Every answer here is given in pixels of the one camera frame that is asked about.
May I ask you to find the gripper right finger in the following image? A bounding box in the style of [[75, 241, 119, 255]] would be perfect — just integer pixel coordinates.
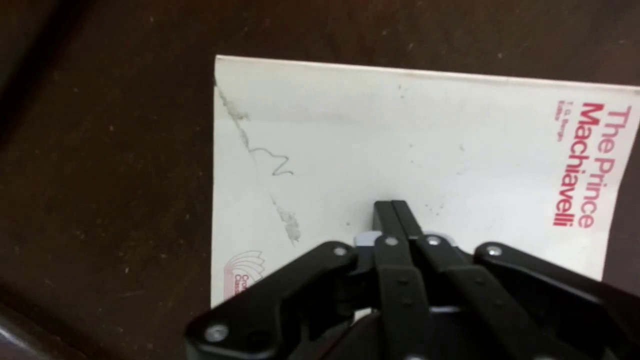
[[391, 200, 640, 360]]

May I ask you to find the white paperback book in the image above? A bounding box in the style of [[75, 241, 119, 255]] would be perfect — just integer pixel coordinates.
[[210, 55, 640, 309]]

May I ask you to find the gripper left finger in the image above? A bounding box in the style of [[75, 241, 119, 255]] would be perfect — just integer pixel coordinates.
[[184, 200, 437, 360]]

